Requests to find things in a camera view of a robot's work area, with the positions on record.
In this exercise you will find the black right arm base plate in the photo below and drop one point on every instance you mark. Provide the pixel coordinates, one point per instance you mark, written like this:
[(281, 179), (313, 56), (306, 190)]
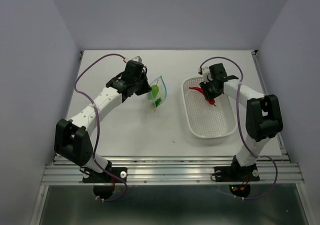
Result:
[(239, 178)]

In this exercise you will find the white toy radish green top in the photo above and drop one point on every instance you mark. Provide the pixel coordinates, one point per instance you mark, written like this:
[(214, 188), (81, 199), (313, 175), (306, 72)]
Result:
[(157, 102)]

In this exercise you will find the green toy pepper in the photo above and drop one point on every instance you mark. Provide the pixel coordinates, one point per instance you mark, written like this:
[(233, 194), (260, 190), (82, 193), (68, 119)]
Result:
[(154, 91)]

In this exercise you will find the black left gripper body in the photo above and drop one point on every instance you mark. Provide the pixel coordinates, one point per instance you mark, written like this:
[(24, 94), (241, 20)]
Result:
[(141, 84)]

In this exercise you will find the red toy chili pepper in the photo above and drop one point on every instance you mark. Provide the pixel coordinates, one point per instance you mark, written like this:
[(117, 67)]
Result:
[(200, 90)]

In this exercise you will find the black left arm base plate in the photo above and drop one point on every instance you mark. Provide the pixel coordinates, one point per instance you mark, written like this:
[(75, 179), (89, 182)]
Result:
[(104, 188)]

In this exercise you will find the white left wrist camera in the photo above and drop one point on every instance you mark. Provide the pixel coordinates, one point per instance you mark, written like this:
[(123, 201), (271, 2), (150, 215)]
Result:
[(136, 59)]

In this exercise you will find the clear zip top bag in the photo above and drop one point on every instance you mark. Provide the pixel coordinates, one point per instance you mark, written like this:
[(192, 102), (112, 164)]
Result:
[(158, 93)]

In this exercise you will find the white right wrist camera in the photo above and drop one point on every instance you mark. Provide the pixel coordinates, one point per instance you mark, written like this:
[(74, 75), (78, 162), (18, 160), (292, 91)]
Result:
[(205, 73)]

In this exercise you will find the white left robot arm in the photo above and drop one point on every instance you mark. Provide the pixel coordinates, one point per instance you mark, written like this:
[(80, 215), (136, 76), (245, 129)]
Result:
[(73, 136)]

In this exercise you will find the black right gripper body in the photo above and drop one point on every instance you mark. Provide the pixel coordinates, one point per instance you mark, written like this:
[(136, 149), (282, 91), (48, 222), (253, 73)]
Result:
[(209, 90)]

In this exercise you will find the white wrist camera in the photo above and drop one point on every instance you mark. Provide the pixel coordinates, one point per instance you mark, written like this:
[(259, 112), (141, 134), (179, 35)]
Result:
[(205, 73), (136, 59)]

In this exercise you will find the white perforated plastic basket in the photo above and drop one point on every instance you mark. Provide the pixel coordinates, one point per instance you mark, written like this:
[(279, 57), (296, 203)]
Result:
[(205, 120)]

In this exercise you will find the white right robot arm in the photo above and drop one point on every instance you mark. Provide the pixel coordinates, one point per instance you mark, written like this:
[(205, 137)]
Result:
[(258, 115)]

